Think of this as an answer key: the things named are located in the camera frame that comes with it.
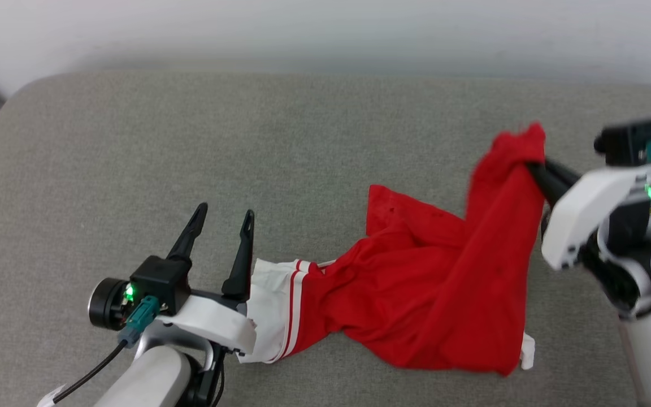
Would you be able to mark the red white basketball jersey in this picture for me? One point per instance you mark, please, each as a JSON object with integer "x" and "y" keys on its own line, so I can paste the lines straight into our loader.
{"x": 427, "y": 288}

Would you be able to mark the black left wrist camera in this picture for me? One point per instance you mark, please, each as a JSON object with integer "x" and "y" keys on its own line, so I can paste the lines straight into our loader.
{"x": 156, "y": 282}

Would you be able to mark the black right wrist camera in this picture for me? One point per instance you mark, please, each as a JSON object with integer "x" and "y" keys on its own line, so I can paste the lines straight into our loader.
{"x": 633, "y": 141}

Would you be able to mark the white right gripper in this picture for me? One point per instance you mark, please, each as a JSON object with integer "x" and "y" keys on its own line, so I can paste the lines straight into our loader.
{"x": 582, "y": 212}

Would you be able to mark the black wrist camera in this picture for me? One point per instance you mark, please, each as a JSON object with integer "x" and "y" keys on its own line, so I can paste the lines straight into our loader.
{"x": 156, "y": 282}
{"x": 633, "y": 141}

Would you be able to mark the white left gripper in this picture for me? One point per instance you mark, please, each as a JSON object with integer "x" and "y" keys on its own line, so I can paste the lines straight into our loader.
{"x": 212, "y": 322}

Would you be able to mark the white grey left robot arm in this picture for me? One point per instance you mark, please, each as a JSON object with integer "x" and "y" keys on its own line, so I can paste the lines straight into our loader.
{"x": 150, "y": 376}

